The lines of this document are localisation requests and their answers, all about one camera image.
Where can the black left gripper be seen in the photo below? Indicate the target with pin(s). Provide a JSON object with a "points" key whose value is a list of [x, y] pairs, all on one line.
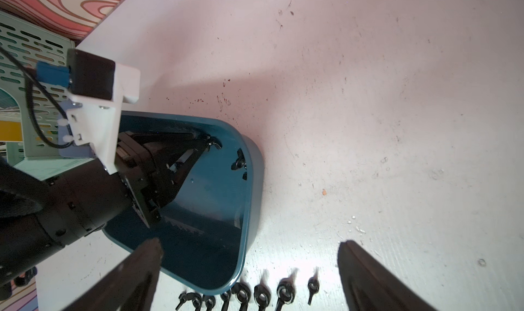
{"points": [[174, 154]]}

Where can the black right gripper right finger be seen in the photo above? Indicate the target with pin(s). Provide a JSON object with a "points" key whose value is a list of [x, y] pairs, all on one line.
{"points": [[368, 285]]}

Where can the dark teal storage box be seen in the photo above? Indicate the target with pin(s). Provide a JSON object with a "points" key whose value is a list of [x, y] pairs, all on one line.
{"points": [[206, 231]]}

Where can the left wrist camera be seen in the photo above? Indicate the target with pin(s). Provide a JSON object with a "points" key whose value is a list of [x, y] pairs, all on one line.
{"points": [[96, 90]]}

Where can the wing nut in box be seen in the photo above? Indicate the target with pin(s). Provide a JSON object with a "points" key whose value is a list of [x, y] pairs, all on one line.
{"points": [[213, 142], [240, 164]]}

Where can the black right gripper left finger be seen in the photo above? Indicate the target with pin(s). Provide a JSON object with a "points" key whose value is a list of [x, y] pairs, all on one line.
{"points": [[129, 286]]}

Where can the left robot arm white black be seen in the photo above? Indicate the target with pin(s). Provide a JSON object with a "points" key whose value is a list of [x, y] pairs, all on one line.
{"points": [[39, 218]]}

